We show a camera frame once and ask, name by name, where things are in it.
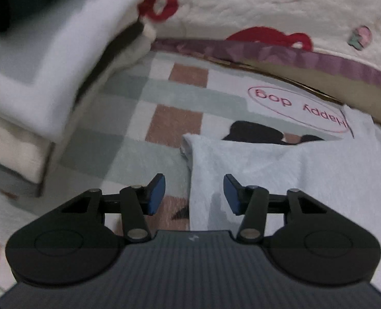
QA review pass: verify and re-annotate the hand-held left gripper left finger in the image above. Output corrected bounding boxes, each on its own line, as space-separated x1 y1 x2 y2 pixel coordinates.
53 173 166 244

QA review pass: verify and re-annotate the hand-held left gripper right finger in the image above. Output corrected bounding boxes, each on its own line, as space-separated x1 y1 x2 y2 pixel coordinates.
223 173 336 244

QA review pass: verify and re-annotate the light grey garment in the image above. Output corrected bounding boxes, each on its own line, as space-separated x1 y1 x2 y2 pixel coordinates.
179 105 381 298

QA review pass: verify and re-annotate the checked printed bedsheet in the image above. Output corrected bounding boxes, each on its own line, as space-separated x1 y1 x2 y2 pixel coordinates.
0 50 381 297

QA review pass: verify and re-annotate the purple mattress edge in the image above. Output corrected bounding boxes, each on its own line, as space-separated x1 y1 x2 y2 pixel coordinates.
151 37 381 88

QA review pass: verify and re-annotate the cream folded cloth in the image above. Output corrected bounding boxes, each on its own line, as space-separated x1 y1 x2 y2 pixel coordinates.
0 6 159 198

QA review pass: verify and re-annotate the dark thin folded cloth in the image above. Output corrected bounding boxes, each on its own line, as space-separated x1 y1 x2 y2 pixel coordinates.
76 22 146 105

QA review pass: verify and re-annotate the white folded cloth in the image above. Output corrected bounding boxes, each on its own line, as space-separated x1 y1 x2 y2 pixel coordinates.
0 0 167 143

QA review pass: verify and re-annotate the white quilt with red print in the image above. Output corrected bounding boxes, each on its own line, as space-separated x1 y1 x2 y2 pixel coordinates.
138 0 381 82

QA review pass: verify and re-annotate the dark green folded cloth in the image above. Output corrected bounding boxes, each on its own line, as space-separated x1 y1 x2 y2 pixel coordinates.
0 0 160 33

